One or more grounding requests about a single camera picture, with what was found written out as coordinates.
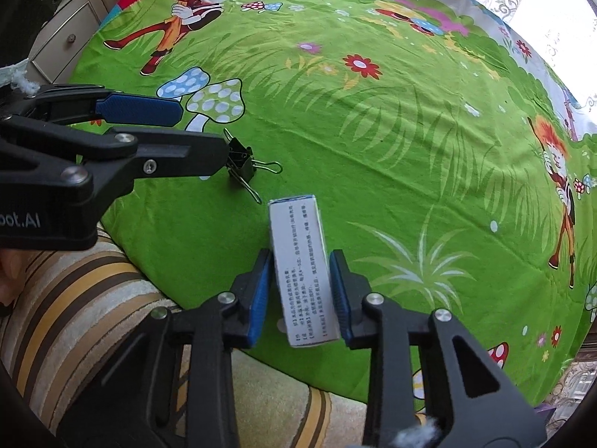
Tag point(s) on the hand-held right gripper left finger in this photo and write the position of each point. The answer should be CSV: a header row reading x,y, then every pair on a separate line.
x,y
260,303

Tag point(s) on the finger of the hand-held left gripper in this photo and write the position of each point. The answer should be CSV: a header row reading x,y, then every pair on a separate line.
x,y
182,154
140,108

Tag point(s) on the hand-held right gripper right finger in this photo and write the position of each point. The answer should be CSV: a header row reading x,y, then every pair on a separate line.
x,y
343,298

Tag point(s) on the long white text box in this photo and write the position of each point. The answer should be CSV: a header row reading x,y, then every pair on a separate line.
x,y
301,270

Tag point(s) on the black binder clip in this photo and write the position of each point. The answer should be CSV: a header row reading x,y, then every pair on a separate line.
x,y
242,163

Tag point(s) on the person's left hand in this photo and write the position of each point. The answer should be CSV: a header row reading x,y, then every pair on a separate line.
x,y
11,270

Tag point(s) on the white carved cabinet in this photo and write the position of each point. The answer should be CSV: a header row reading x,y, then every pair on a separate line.
x,y
79,23

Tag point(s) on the striped plush cushion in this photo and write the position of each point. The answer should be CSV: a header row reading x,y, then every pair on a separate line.
x,y
93,317

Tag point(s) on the green cartoon printed cloth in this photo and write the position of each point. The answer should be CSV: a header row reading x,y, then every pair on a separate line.
x,y
373,149

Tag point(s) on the purple box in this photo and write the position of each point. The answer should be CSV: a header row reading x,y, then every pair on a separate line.
x,y
548,408

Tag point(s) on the white lace curtain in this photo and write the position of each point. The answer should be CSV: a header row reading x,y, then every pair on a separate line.
x,y
527,4

